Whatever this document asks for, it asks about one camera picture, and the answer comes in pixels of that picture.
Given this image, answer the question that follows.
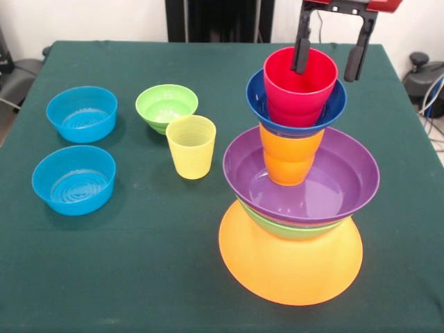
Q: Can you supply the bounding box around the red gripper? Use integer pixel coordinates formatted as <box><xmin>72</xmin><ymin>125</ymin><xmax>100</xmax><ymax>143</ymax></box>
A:
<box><xmin>290</xmin><ymin>0</ymin><xmax>405</xmax><ymax>83</ymax></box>

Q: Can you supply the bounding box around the red cup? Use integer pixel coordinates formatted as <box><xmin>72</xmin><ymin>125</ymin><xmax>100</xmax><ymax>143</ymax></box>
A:
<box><xmin>262</xmin><ymin>46</ymin><xmax>339</xmax><ymax>128</ymax></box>

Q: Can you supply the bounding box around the dark blue bowl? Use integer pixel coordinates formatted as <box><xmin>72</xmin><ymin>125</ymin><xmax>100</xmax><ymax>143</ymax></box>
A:
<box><xmin>245</xmin><ymin>68</ymin><xmax>348</xmax><ymax>138</ymax></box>

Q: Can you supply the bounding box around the orange cup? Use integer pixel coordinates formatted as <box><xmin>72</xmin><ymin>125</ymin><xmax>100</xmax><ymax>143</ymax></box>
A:
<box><xmin>259</xmin><ymin>121</ymin><xmax>326</xmax><ymax>187</ymax></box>

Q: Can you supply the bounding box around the purple bowl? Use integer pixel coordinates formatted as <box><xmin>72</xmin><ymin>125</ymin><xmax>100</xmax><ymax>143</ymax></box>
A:
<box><xmin>222</xmin><ymin>125</ymin><xmax>381</xmax><ymax>225</ymax></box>

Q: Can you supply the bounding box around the small green bowl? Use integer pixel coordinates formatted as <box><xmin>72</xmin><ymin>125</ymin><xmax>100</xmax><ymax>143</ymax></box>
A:
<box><xmin>135</xmin><ymin>83</ymin><xmax>199</xmax><ymax>135</ymax></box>

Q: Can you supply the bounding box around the large green bowl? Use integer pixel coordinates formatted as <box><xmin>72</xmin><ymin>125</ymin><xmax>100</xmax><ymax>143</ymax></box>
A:
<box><xmin>235</xmin><ymin>196</ymin><xmax>355</xmax><ymax>240</ymax></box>

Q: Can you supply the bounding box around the large orange bowl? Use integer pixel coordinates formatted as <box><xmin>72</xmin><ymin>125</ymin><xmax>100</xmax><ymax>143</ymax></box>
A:
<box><xmin>218</xmin><ymin>200</ymin><xmax>364</xmax><ymax>307</ymax></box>

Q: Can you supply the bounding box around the yellow cup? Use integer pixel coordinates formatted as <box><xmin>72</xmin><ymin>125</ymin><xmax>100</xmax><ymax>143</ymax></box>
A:
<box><xmin>164</xmin><ymin>114</ymin><xmax>217</xmax><ymax>180</ymax></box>

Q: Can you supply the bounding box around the light blue bowl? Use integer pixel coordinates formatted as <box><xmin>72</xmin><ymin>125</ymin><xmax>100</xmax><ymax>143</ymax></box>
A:
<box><xmin>31</xmin><ymin>145</ymin><xmax>117</xmax><ymax>216</ymax></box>
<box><xmin>46</xmin><ymin>85</ymin><xmax>119</xmax><ymax>144</ymax></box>

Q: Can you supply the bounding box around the dark green tablecloth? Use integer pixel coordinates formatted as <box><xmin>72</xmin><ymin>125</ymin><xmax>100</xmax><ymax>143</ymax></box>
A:
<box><xmin>0</xmin><ymin>40</ymin><xmax>444</xmax><ymax>333</ymax></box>

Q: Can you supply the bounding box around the bundle of floor cables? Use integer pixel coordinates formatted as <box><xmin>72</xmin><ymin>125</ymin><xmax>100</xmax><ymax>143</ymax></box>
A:
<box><xmin>418</xmin><ymin>76</ymin><xmax>444</xmax><ymax>153</ymax></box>

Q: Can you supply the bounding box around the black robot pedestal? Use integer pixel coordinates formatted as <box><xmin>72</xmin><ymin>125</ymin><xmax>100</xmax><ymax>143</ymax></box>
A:
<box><xmin>165</xmin><ymin>0</ymin><xmax>275</xmax><ymax>43</ymax></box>

